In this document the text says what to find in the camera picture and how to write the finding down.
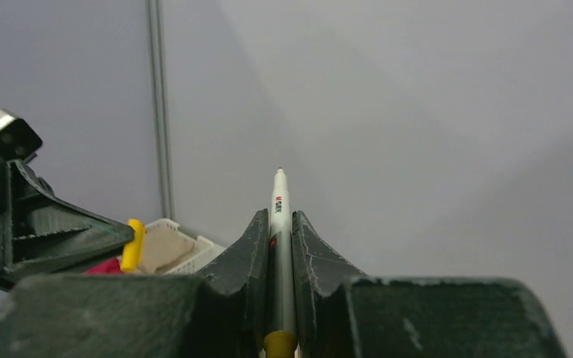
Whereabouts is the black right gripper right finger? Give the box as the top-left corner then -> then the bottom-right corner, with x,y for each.
292,211 -> 566,357

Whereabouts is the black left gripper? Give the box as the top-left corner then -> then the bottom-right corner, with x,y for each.
0,158 -> 134,292

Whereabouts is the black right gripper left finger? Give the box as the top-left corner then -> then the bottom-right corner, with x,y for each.
0,210 -> 269,357

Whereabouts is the white marker pen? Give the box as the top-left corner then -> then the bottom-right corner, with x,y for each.
263,167 -> 298,357

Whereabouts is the yellow marker cap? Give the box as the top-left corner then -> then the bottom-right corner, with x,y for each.
120,219 -> 146,274

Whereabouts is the white perforated plastic basket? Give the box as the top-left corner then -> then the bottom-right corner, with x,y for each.
135,219 -> 225,274

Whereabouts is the red cloth in basket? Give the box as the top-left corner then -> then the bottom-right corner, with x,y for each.
85,258 -> 124,274

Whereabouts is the beige cloth in basket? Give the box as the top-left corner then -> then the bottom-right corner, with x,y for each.
137,227 -> 195,274

